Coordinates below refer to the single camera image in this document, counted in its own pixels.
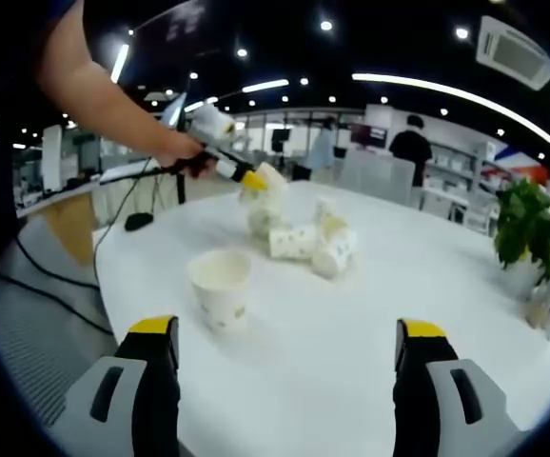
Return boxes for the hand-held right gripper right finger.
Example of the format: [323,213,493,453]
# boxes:
[392,317,526,457]

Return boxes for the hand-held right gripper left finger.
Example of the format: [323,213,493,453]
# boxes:
[58,313,182,457]

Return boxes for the person's left hand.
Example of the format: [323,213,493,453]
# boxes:
[153,131,215,181]

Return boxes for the short ceiling light bar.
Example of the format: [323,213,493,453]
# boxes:
[110,43,130,85]
[184,97,219,114]
[241,78,290,95]

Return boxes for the tilted monitor screen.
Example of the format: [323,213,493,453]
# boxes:
[160,90,189,129]

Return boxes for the black monitor on stand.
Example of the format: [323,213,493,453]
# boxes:
[269,128,292,154]

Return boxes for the black tripod stand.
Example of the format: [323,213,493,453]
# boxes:
[174,89,188,206]

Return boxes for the black computer mouse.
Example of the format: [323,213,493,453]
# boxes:
[124,211,155,232]

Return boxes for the white table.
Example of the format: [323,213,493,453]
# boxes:
[91,179,550,457]

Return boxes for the grey mesh office chair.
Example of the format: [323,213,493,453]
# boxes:
[0,216,117,429]

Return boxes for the grey partition panel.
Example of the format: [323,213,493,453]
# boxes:
[339,151,418,206]

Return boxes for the round ceiling spotlights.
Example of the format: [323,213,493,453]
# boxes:
[0,13,550,163]

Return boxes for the white pillar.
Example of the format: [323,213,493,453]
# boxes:
[41,124,64,192]

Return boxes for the wooden side desk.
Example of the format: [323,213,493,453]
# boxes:
[15,159,162,268]

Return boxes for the long curved ceiling light strip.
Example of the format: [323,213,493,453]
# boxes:
[350,71,550,172]

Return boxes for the white storage shelf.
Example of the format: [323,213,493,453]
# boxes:
[424,142,495,191]

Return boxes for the green potted plant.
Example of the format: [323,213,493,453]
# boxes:
[493,176,550,296]

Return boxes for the ceiling air conditioner vent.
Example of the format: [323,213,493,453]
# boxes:
[475,14,550,91]

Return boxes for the wall display screen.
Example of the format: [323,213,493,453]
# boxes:
[350,124,389,149]

